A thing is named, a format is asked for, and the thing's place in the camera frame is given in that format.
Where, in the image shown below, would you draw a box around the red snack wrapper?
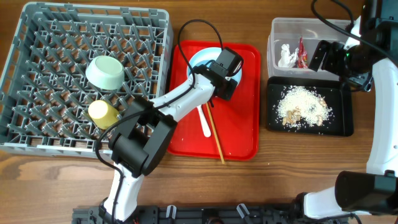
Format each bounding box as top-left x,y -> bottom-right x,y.
297,37 -> 308,68

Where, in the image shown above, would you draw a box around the light blue bowl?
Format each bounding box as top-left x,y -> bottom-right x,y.
189,57 -> 208,68

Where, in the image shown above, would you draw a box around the green bowl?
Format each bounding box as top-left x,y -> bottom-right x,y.
85,55 -> 124,90

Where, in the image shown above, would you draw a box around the yellow cup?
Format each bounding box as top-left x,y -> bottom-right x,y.
88,100 -> 119,129

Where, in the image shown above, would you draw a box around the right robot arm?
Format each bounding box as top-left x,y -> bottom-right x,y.
301,16 -> 397,221

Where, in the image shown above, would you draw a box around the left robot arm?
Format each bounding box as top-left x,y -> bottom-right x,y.
101,60 -> 242,223

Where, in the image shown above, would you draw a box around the wooden chopstick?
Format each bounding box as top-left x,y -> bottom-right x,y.
206,102 -> 226,165

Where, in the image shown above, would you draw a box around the light blue plate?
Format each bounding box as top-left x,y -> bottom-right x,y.
174,47 -> 242,102

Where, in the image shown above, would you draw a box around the red plastic tray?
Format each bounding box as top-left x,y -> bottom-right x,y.
168,43 -> 261,161

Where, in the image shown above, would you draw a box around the clear plastic bin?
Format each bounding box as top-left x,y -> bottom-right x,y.
267,17 -> 348,81

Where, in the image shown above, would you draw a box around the crumpled white tissue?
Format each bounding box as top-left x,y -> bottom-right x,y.
277,44 -> 299,68

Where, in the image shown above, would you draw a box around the white plastic fork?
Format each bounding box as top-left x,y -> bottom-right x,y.
197,105 -> 211,138

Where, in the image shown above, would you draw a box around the black plastic tray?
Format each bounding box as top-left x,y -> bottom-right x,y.
267,76 -> 354,136

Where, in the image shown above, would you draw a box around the rice and food scraps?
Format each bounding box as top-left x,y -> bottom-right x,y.
271,85 -> 334,130

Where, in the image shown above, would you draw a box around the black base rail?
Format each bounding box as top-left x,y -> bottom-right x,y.
72,203 -> 358,224

